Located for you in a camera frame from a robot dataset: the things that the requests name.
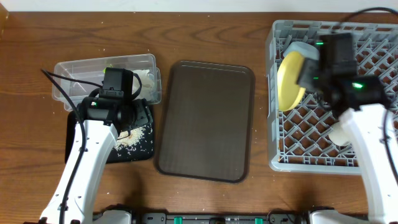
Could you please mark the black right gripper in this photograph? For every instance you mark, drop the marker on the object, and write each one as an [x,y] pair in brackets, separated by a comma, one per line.
[306,74]

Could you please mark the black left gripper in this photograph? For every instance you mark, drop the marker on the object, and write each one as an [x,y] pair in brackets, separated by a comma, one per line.
[138,106]

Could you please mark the pile of rice grains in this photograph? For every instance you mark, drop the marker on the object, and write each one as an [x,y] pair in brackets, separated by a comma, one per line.
[131,140]

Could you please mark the pale green cup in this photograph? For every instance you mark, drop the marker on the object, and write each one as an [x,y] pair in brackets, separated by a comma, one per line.
[337,136]

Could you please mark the yellow plate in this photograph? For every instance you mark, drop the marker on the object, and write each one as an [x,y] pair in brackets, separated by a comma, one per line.
[289,92]

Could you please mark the light blue bowl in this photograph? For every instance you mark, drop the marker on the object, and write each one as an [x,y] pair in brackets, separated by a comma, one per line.
[307,50]

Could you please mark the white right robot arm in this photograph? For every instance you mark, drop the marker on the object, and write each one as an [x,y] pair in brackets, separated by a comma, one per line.
[363,110]

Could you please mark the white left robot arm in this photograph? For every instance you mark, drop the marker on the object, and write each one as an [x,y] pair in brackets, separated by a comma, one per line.
[73,201]

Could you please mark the black waste tray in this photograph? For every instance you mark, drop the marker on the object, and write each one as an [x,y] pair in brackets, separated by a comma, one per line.
[140,149]

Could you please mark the clear plastic waste bin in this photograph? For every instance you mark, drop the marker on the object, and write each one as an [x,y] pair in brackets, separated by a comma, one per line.
[83,76]

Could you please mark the grey plastic dishwasher rack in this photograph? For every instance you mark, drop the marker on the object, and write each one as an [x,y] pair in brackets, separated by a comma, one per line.
[298,139]

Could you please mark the dark brown serving tray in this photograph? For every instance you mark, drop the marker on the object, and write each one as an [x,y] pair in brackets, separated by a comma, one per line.
[207,122]

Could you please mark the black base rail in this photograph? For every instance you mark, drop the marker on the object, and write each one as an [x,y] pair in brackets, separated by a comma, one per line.
[273,217]

